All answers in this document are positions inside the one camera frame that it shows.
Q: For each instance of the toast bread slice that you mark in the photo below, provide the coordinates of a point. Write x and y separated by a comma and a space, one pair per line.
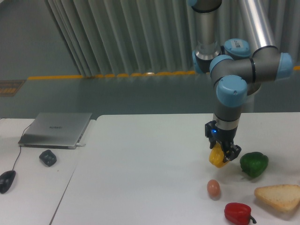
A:
283, 197

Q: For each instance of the silver closed laptop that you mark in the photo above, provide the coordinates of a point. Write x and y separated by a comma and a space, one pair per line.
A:
56, 130

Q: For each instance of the dark crumpled small object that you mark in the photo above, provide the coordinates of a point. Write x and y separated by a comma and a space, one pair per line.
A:
48, 158

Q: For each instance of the brown egg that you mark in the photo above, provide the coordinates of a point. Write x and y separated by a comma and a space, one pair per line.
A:
213, 188

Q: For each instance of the black computer mouse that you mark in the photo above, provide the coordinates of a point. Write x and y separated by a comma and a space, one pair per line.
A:
6, 180

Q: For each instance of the red bell pepper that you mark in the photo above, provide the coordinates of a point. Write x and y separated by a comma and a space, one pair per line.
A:
238, 213

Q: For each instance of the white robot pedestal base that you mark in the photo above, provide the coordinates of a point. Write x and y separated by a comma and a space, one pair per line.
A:
249, 100

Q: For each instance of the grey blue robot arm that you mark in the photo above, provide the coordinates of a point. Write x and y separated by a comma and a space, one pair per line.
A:
237, 69

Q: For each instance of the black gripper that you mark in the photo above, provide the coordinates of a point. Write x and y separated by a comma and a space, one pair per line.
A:
224, 138

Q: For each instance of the green bell pepper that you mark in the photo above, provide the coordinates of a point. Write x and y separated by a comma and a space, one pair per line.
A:
254, 164

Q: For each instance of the yellow bell pepper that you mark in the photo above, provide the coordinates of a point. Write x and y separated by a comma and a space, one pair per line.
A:
217, 156

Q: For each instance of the grey pleated curtain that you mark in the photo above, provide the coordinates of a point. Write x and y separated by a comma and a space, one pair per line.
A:
108, 37

